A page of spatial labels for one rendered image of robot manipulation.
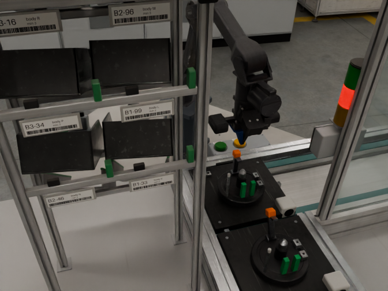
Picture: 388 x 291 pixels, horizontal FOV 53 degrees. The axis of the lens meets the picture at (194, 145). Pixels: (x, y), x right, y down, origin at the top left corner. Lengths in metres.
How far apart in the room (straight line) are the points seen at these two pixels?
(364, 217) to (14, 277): 0.99
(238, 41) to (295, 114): 2.40
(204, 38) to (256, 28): 3.75
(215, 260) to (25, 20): 0.71
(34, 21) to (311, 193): 0.98
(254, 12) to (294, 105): 1.25
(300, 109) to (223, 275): 2.53
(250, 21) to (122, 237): 3.39
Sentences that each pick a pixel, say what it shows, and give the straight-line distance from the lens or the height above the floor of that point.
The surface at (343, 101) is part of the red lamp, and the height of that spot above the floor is 1.33.
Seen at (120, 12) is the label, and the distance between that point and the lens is 0.57.
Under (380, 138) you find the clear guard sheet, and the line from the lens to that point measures 1.07.
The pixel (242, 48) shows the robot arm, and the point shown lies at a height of 1.40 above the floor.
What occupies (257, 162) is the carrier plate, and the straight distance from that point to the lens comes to 1.28.
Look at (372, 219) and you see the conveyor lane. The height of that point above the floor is 0.91.
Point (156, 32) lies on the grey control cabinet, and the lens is 4.09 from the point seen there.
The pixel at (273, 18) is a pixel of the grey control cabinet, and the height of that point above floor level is 0.28.
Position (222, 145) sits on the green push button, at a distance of 1.33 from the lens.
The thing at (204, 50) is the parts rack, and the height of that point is 1.54.
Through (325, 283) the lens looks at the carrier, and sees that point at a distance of 1.02.
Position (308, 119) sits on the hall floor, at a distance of 3.31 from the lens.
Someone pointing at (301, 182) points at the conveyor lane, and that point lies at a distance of 1.32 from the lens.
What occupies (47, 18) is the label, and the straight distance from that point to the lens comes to 0.56.
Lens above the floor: 1.80
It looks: 39 degrees down
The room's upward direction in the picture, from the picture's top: 1 degrees clockwise
